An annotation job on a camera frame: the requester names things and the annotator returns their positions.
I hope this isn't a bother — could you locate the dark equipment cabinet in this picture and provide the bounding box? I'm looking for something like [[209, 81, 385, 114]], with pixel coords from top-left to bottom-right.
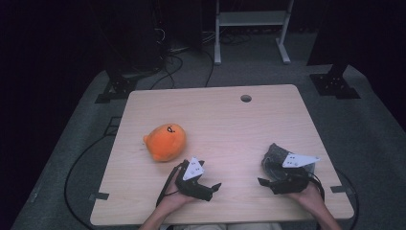
[[104, 0, 168, 75]]

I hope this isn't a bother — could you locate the orange plush toy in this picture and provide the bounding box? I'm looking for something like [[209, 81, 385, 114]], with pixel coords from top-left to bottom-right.
[[143, 123, 188, 163]]

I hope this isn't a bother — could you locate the grey fuzzy cloth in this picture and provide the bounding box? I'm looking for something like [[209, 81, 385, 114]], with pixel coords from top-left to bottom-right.
[[261, 143, 316, 184]]

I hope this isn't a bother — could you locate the person's left hand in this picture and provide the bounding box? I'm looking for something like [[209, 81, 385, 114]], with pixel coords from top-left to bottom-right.
[[161, 176, 195, 212]]

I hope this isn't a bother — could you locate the black floor cable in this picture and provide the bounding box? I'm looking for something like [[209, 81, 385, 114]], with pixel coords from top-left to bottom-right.
[[334, 167, 360, 230], [64, 133, 111, 230]]

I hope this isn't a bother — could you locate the right hand-held gripper cable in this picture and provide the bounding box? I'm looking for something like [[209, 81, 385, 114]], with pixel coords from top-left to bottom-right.
[[305, 172, 326, 203]]

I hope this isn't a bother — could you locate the thin black cable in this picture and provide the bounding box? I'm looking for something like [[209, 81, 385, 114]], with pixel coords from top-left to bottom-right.
[[204, 49, 215, 88]]

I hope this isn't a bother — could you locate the black stand base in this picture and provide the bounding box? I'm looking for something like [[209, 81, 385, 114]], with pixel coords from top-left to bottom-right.
[[94, 68, 139, 104], [309, 61, 362, 100]]

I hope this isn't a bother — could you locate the grey tape strip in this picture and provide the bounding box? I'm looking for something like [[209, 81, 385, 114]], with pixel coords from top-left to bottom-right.
[[88, 192, 110, 202], [329, 185, 356, 195]]

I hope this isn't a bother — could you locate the person's right hand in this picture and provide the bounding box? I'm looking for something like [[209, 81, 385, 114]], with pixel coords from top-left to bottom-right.
[[288, 185, 324, 214]]

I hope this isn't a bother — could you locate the tangle of black cables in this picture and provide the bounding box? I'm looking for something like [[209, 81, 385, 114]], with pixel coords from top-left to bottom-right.
[[149, 52, 185, 90]]

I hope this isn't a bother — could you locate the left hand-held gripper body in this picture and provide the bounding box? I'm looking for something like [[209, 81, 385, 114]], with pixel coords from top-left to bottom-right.
[[174, 156, 214, 202]]

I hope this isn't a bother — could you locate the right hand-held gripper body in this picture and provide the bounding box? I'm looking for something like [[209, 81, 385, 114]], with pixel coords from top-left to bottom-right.
[[270, 152, 321, 196]]

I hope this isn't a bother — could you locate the white metal stand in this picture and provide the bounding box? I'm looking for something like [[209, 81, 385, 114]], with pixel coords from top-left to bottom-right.
[[214, 0, 295, 66]]

